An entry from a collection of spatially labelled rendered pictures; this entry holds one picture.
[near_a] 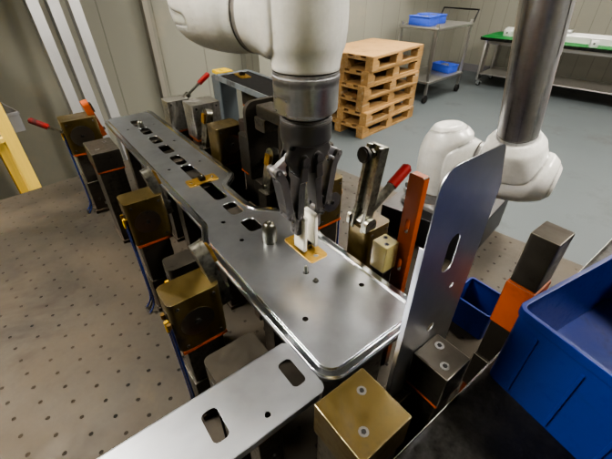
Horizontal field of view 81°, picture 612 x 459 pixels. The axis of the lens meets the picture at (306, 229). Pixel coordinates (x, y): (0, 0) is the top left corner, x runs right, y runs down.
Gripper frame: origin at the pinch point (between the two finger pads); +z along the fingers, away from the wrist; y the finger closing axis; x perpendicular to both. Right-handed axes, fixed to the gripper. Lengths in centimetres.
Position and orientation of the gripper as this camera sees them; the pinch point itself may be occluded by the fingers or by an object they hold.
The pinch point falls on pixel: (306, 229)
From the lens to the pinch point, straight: 62.5
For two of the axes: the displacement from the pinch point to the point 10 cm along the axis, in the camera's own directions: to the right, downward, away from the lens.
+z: 0.0, 8.1, 5.8
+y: -7.9, 3.6, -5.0
